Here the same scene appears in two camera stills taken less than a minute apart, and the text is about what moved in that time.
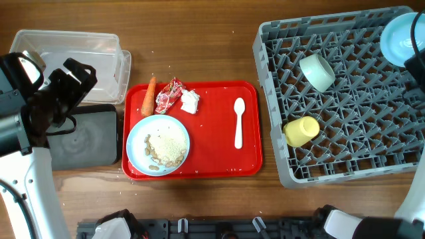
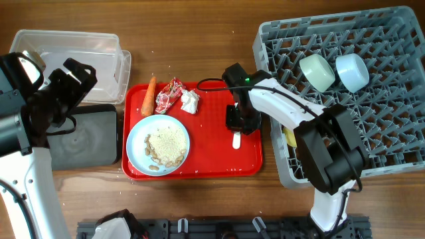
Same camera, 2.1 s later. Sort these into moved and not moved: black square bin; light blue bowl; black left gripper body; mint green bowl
Moved: light blue bowl
Not moved: black square bin; black left gripper body; mint green bowl
